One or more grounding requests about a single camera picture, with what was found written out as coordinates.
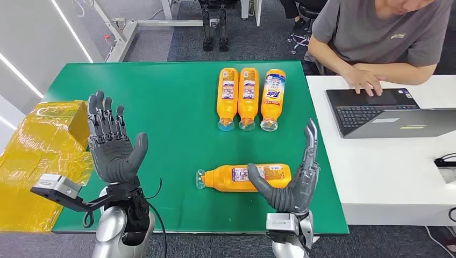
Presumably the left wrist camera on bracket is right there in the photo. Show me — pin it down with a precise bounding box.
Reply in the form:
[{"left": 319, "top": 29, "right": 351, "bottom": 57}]
[{"left": 30, "top": 174, "right": 117, "bottom": 213}]

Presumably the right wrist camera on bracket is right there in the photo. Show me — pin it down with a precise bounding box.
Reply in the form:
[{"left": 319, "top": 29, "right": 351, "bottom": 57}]
[{"left": 266, "top": 212, "right": 300, "bottom": 237}]

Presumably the yellow taped cardboard box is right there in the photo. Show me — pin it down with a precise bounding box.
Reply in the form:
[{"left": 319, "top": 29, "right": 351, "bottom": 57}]
[{"left": 0, "top": 101, "right": 94, "bottom": 234}]

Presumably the orange Tide bottle label up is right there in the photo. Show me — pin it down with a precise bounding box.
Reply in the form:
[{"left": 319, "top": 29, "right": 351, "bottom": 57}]
[{"left": 260, "top": 69, "right": 287, "bottom": 132}]

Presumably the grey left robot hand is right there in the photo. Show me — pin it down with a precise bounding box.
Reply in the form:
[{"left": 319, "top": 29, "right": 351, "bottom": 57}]
[{"left": 86, "top": 90, "right": 149, "bottom": 184}]

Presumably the person's hand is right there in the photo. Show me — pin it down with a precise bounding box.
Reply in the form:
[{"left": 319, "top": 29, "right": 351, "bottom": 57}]
[{"left": 341, "top": 67, "right": 386, "bottom": 97}]

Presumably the dark grey laptop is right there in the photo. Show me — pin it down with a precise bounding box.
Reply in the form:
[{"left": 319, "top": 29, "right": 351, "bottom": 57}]
[{"left": 325, "top": 88, "right": 456, "bottom": 140}]

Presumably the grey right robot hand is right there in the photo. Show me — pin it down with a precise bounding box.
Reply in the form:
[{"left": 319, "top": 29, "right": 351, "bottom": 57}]
[{"left": 247, "top": 119, "right": 320, "bottom": 215}]

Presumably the orange detergent bottle clear cap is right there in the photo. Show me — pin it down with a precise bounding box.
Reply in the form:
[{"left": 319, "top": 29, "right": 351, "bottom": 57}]
[{"left": 238, "top": 67, "right": 260, "bottom": 132}]

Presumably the black office chair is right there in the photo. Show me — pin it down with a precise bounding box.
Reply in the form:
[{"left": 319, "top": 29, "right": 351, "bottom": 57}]
[{"left": 287, "top": 3, "right": 322, "bottom": 55}]

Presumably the orange Tide detergent bottle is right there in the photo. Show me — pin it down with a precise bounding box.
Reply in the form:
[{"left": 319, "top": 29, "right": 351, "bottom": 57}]
[{"left": 195, "top": 163, "right": 292, "bottom": 194}]

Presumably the orange detergent bottle blue cap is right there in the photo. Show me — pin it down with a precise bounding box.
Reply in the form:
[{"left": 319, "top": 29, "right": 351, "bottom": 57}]
[{"left": 216, "top": 67, "right": 239, "bottom": 132}]

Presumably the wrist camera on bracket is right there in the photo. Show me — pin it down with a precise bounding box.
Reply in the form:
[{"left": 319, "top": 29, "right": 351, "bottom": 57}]
[
  {"left": 30, "top": 174, "right": 117, "bottom": 213},
  {"left": 266, "top": 212, "right": 300, "bottom": 237}
]

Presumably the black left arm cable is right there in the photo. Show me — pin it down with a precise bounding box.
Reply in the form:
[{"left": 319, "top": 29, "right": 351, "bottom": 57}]
[{"left": 144, "top": 178, "right": 168, "bottom": 258}]

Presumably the black robot legs stand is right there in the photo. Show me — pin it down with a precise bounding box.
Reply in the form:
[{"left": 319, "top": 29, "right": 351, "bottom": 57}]
[{"left": 198, "top": 0, "right": 231, "bottom": 53}]

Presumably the white metal frame stand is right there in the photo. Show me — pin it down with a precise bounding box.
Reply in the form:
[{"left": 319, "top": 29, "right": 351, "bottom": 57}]
[{"left": 90, "top": 0, "right": 204, "bottom": 63}]

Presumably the white desk leg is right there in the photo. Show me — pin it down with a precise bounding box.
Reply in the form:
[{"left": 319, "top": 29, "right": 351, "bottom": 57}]
[{"left": 240, "top": 0, "right": 262, "bottom": 27}]

